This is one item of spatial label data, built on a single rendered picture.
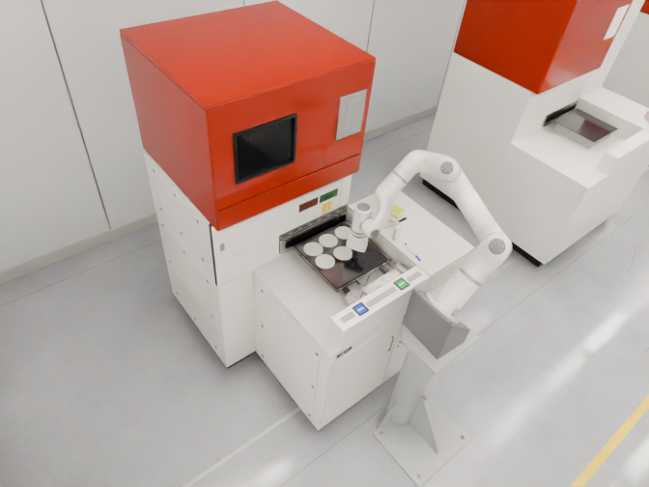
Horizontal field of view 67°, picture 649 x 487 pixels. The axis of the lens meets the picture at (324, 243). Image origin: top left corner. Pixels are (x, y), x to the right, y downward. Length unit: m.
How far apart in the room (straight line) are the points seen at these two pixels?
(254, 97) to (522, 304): 2.64
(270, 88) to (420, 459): 2.09
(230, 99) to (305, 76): 0.34
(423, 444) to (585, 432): 1.00
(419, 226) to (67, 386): 2.20
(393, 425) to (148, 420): 1.38
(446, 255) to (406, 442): 1.10
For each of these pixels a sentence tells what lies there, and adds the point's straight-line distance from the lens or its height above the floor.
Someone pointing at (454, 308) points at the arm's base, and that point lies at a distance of 2.24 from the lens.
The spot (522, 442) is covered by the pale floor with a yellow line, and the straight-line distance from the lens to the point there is 3.26.
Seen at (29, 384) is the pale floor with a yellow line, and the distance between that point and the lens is 3.41.
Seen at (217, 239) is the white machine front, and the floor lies 1.13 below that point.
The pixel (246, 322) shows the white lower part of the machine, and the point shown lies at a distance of 2.84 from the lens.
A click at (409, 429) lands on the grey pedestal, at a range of 3.05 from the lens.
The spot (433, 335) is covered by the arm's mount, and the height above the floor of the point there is 0.93.
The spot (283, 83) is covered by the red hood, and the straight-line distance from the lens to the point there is 1.96.
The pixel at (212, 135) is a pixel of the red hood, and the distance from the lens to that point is 1.87.
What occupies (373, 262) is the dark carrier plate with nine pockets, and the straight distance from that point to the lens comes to 2.52.
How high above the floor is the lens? 2.70
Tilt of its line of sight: 44 degrees down
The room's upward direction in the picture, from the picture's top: 6 degrees clockwise
